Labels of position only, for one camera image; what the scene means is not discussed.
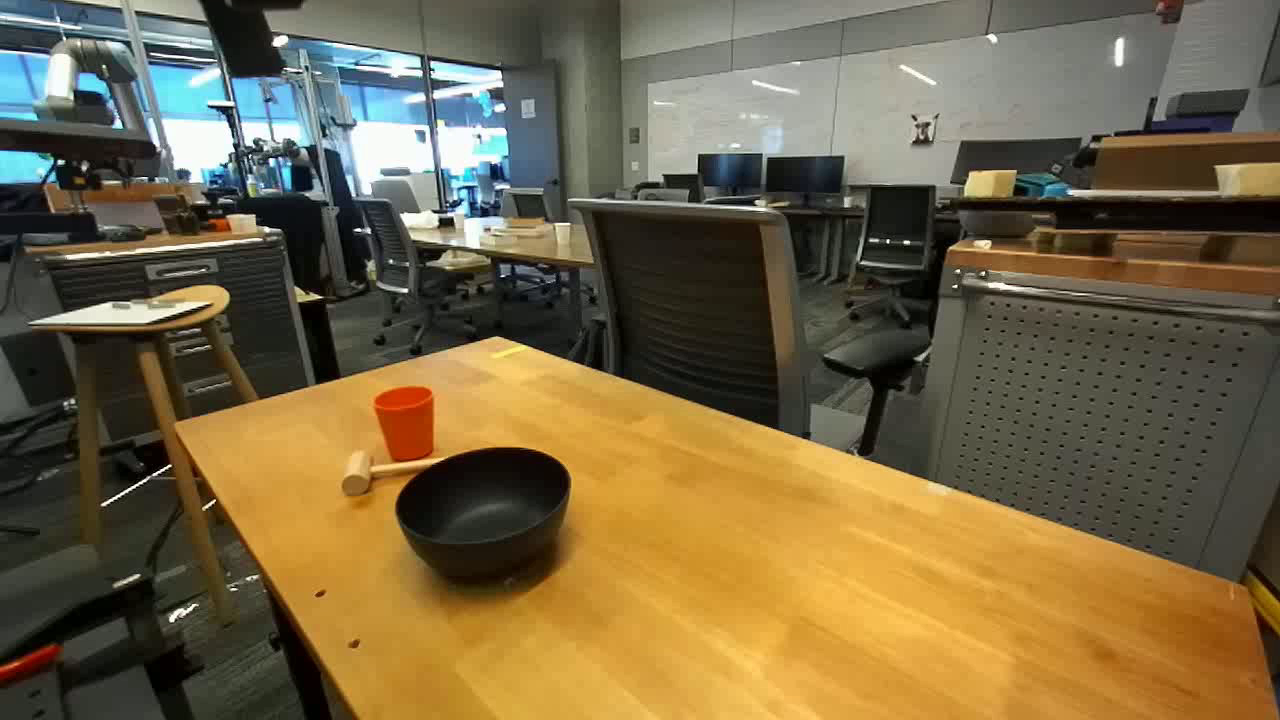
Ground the orange plastic cup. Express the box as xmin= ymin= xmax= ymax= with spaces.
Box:
xmin=373 ymin=384 xmax=440 ymax=465

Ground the black bowl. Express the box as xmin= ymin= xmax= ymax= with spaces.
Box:
xmin=391 ymin=443 xmax=575 ymax=583

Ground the gray mesh office chair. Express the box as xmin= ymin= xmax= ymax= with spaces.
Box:
xmin=566 ymin=197 xmax=815 ymax=439

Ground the long wooden table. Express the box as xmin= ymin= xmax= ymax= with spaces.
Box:
xmin=396 ymin=211 xmax=601 ymax=273

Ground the black computer monitor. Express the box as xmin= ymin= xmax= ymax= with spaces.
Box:
xmin=764 ymin=153 xmax=847 ymax=203
xmin=693 ymin=146 xmax=766 ymax=203

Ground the light gray office chair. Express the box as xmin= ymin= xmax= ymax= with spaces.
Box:
xmin=351 ymin=197 xmax=499 ymax=351

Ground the black mesh office chair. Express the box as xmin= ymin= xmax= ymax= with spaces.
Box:
xmin=844 ymin=178 xmax=939 ymax=327

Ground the small wooden mallet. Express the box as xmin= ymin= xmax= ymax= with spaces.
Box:
xmin=339 ymin=446 xmax=442 ymax=499

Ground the beige foam block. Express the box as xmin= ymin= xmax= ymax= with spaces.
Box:
xmin=958 ymin=163 xmax=1021 ymax=203

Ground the gray drawer cabinet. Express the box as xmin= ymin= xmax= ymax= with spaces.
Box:
xmin=29 ymin=227 xmax=319 ymax=443

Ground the wide black monitor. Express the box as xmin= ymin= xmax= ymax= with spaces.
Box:
xmin=947 ymin=135 xmax=1088 ymax=187

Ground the wooden stool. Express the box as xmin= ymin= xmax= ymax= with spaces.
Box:
xmin=54 ymin=278 xmax=265 ymax=623

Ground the wooden tray shelf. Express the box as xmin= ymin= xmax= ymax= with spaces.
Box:
xmin=945 ymin=224 xmax=1280 ymax=299

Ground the black hanging screen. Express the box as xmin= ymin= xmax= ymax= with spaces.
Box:
xmin=196 ymin=0 xmax=290 ymax=80

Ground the white flat board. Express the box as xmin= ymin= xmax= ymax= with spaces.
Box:
xmin=29 ymin=292 xmax=214 ymax=335

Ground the large wooden box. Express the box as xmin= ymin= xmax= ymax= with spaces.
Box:
xmin=1088 ymin=127 xmax=1280 ymax=191

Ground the red handle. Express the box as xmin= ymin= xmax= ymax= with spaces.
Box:
xmin=0 ymin=640 xmax=62 ymax=691

